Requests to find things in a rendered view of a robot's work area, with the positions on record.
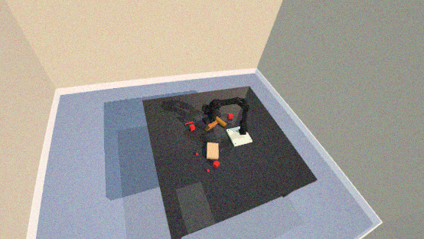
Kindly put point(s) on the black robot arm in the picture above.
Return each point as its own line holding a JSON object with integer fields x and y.
{"x": 215, "y": 105}

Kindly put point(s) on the orange square block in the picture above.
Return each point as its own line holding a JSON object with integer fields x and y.
{"x": 210, "y": 126}

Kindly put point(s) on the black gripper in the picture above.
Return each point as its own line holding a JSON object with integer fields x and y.
{"x": 211, "y": 117}

